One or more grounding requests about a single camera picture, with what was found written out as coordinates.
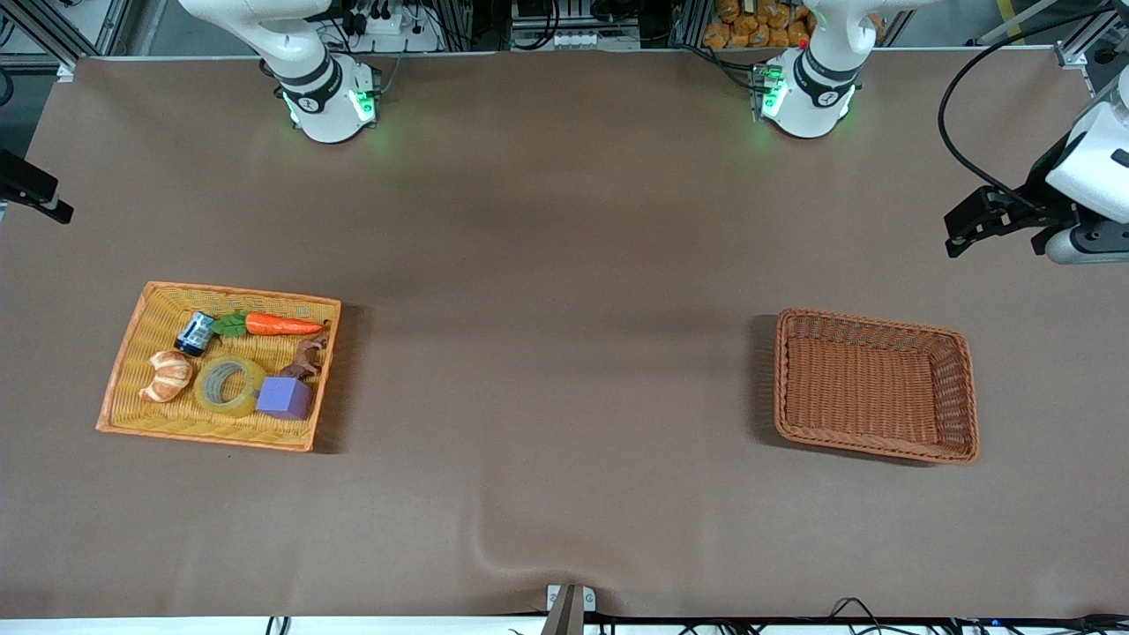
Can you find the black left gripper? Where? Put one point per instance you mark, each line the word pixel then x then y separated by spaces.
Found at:
pixel 1047 184

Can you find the yellow tape roll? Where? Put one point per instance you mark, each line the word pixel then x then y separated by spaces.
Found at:
pixel 207 392

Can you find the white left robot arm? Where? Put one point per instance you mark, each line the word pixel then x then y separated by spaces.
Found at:
pixel 816 93

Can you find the brown wicker basket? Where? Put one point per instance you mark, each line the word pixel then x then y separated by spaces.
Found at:
pixel 860 388

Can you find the small blue drink can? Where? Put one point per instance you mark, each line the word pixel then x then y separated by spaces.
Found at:
pixel 195 333

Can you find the toy croissant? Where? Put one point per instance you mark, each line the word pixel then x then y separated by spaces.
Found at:
pixel 168 375

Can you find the yellow wicker basket orange rim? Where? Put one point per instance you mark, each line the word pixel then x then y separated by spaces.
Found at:
pixel 159 419

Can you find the orange toy carrot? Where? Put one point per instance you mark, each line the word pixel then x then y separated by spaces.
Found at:
pixel 278 324

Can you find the pile of orange bread toys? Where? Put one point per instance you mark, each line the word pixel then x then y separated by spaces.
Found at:
pixel 750 26

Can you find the brown toy lion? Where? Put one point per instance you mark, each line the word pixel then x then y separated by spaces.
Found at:
pixel 306 357

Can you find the purple foam cube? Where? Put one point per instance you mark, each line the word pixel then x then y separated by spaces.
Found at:
pixel 284 399

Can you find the white power strip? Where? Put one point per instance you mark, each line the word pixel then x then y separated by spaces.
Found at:
pixel 397 25

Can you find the small white socket bar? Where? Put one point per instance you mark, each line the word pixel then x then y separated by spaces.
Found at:
pixel 578 40

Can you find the aluminium frame profile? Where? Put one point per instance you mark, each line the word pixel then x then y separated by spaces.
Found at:
pixel 62 31
pixel 1080 48

